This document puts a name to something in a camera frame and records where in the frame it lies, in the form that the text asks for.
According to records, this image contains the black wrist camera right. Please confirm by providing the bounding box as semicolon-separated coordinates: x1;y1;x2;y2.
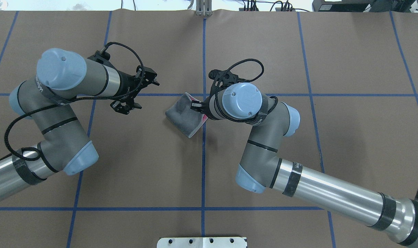
208;69;239;97

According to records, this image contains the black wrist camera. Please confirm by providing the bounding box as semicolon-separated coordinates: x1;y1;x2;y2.
110;99;142;115
208;69;239;97

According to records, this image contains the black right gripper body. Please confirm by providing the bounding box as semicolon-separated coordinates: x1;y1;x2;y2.
197;98;213;119

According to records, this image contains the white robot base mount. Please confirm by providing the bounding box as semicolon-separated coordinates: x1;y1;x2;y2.
156;237;248;248

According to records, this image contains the aluminium camera post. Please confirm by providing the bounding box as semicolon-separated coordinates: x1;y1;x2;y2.
193;0;213;17

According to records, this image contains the pink towel with grey back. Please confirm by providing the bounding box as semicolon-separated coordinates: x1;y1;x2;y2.
165;92;208;138

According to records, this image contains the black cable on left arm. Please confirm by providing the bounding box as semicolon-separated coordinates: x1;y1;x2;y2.
4;42;145;162

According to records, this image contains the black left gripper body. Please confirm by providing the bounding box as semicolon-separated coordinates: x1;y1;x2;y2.
119;71;146;102

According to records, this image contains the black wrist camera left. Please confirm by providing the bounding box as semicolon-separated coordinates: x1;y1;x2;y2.
110;99;142;115

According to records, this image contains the black box device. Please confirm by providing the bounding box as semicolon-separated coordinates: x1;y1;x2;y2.
312;0;395;12

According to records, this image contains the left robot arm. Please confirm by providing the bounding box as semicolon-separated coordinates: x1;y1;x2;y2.
0;48;159;202

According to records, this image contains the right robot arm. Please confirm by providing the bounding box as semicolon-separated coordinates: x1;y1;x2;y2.
202;96;418;248

